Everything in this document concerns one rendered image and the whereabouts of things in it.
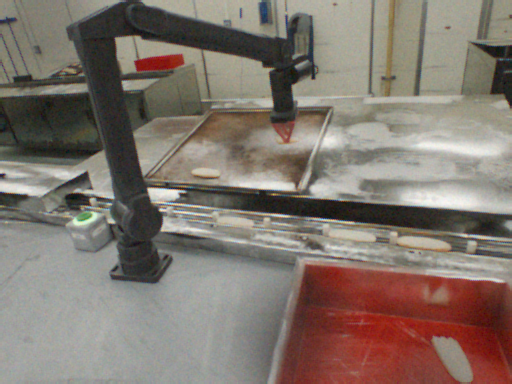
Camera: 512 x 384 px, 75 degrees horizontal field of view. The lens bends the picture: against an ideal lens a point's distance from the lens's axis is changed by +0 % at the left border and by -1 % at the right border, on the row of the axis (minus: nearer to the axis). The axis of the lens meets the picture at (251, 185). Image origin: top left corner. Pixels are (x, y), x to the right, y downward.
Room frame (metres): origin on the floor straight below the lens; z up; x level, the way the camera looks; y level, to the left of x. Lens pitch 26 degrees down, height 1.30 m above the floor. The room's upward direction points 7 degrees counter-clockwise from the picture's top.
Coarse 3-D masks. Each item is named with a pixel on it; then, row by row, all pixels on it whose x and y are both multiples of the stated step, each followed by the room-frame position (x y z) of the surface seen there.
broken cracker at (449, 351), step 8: (432, 344) 0.34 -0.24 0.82; (440, 344) 0.33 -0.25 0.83; (448, 344) 0.33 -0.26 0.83; (456, 344) 0.33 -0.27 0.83; (440, 352) 0.32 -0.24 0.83; (448, 352) 0.32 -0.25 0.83; (456, 352) 0.31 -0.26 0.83; (440, 360) 0.31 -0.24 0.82; (448, 360) 0.30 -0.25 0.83; (456, 360) 0.30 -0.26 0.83; (464, 360) 0.30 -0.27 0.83; (448, 368) 0.29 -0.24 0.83; (456, 368) 0.29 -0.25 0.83; (464, 368) 0.29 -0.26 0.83; (456, 376) 0.28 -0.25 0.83; (464, 376) 0.28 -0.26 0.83; (472, 376) 0.28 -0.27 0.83
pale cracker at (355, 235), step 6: (330, 234) 0.61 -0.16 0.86; (336, 234) 0.60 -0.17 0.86; (342, 234) 0.60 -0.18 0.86; (348, 234) 0.60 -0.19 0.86; (354, 234) 0.59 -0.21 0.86; (360, 234) 0.59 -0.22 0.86; (366, 234) 0.59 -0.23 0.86; (354, 240) 0.58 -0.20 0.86; (360, 240) 0.57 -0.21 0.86; (366, 240) 0.57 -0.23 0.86; (372, 240) 0.57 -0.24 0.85
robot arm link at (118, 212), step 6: (120, 204) 0.63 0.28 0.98; (114, 210) 0.64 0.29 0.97; (120, 210) 0.62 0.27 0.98; (114, 216) 0.63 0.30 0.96; (120, 216) 0.61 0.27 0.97; (120, 222) 0.60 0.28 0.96; (114, 228) 0.62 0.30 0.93; (120, 228) 0.63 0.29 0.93; (120, 234) 0.60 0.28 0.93; (126, 234) 0.60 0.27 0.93; (120, 240) 0.61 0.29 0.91; (126, 240) 0.59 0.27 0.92; (132, 240) 0.60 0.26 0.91; (126, 246) 0.59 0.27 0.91
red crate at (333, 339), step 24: (312, 312) 0.43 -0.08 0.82; (336, 312) 0.42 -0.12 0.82; (360, 312) 0.42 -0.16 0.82; (312, 336) 0.38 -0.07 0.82; (336, 336) 0.37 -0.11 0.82; (360, 336) 0.37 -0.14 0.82; (384, 336) 0.36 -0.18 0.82; (408, 336) 0.36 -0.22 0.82; (432, 336) 0.35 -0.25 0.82; (456, 336) 0.35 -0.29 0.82; (480, 336) 0.34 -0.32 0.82; (312, 360) 0.34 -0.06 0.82; (336, 360) 0.33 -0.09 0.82; (360, 360) 0.33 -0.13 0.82; (384, 360) 0.32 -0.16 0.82; (408, 360) 0.32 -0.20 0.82; (432, 360) 0.31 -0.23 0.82; (480, 360) 0.30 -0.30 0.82; (504, 360) 0.30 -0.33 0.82
